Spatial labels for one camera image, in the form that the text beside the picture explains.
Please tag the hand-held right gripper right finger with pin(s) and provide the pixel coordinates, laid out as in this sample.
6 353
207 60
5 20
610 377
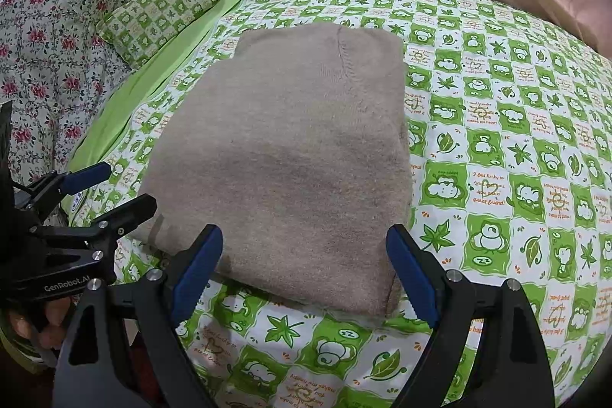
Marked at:
411 279

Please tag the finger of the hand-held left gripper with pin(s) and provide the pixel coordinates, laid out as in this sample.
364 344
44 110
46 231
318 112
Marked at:
134 209
88 176

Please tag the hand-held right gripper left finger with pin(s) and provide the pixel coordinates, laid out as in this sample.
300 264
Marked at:
198 274

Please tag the beige knit sweater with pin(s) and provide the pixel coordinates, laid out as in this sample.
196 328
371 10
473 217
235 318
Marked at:
287 159

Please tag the person's left hand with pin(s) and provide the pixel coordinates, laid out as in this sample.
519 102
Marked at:
48 322

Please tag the plain green sheet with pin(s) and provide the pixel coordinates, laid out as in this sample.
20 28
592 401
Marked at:
143 87

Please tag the floral printed blanket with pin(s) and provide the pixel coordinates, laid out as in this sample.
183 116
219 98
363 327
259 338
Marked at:
57 30

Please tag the green checked printed bedsheet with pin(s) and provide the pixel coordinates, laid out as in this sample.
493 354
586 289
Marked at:
502 126

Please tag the green checked printed pillow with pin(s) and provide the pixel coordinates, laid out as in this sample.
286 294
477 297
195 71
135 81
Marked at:
158 11

